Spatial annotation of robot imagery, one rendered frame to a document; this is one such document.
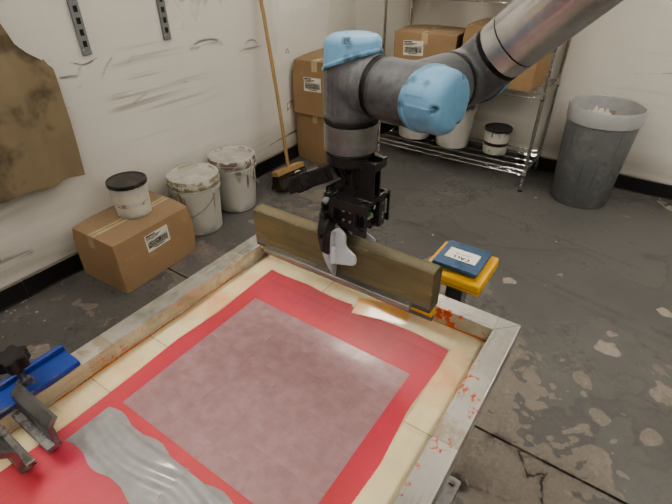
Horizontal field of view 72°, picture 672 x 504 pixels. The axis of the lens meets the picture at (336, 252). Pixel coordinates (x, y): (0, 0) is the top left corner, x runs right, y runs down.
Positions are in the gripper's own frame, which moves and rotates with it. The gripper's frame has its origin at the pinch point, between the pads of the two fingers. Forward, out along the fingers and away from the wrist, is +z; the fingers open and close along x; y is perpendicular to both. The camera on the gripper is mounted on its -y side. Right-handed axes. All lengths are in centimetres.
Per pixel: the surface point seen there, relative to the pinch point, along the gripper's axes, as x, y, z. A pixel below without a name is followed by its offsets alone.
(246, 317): -9.1, -14.8, 13.8
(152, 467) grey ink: -38.3, -4.0, 13.2
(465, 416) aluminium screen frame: -9.2, 27.9, 10.5
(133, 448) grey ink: -37.9, -8.7, 13.4
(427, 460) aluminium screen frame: -18.3, 26.3, 10.5
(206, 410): -27.7, -5.4, 13.9
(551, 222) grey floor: 241, 5, 109
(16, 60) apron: 42, -196, -2
